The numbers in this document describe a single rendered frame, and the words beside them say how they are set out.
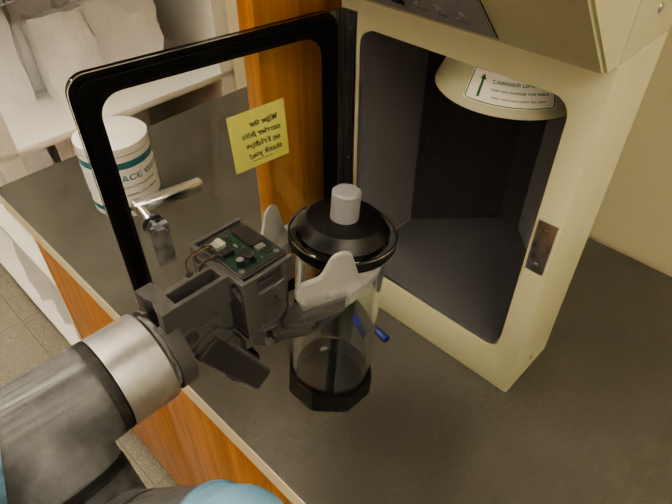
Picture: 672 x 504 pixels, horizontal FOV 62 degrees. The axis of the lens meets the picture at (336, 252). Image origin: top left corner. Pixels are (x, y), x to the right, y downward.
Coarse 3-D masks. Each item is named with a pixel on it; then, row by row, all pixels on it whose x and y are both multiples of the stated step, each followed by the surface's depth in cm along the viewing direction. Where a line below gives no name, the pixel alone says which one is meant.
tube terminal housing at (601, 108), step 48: (432, 48) 59; (480, 48) 55; (624, 48) 46; (576, 96) 51; (624, 96) 52; (576, 144) 53; (576, 192) 56; (576, 240) 66; (384, 288) 87; (528, 288) 66; (432, 336) 84; (528, 336) 71
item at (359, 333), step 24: (384, 216) 57; (360, 264) 51; (384, 264) 56; (360, 312) 56; (312, 336) 59; (336, 336) 58; (360, 336) 59; (312, 360) 61; (336, 360) 60; (360, 360) 62; (312, 384) 63; (336, 384) 62; (360, 384) 65
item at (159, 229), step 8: (152, 224) 64; (160, 224) 63; (152, 232) 63; (160, 232) 63; (168, 232) 64; (152, 240) 63; (160, 240) 63; (168, 240) 65; (160, 248) 65; (168, 248) 65; (160, 256) 65; (168, 256) 66; (176, 256) 67; (160, 264) 66
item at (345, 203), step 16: (336, 192) 52; (352, 192) 52; (320, 208) 55; (336, 208) 52; (352, 208) 52; (368, 208) 56; (304, 224) 53; (320, 224) 53; (336, 224) 53; (352, 224) 53; (368, 224) 53; (384, 224) 54; (304, 240) 53; (320, 240) 52; (336, 240) 51; (352, 240) 51; (368, 240) 52; (384, 240) 53
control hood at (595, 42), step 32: (512, 0) 42; (544, 0) 39; (576, 0) 37; (608, 0) 38; (640, 0) 43; (512, 32) 47; (544, 32) 44; (576, 32) 41; (608, 32) 41; (576, 64) 46; (608, 64) 45
